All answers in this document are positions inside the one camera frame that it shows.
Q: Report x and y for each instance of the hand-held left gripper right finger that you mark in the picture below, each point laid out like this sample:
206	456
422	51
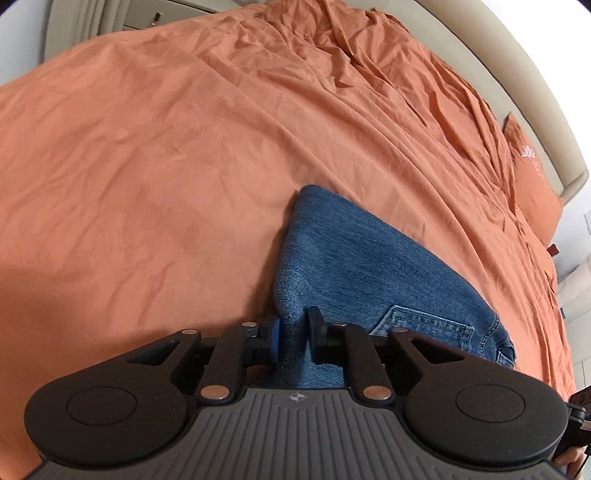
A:
315	334

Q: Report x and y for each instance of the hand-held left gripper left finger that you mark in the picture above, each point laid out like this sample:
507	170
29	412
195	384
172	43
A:
275	339

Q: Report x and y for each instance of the blue denim pants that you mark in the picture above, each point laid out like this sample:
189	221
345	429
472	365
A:
351	258

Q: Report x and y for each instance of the person's right hand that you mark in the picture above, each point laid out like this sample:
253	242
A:
569	458

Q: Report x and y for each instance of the small brown object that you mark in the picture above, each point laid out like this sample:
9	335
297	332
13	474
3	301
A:
552	249

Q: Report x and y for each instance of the orange bed sheet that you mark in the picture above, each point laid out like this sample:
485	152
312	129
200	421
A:
184	161

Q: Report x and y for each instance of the orange pillow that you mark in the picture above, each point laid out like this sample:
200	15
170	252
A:
531	175

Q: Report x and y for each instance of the beige padded headboard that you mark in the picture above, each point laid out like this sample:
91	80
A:
521	83

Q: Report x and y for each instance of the beige bedside cabinet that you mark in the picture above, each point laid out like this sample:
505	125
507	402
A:
175	14

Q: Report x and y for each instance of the beige pleated curtain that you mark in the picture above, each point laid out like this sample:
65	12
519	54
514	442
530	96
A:
74	23

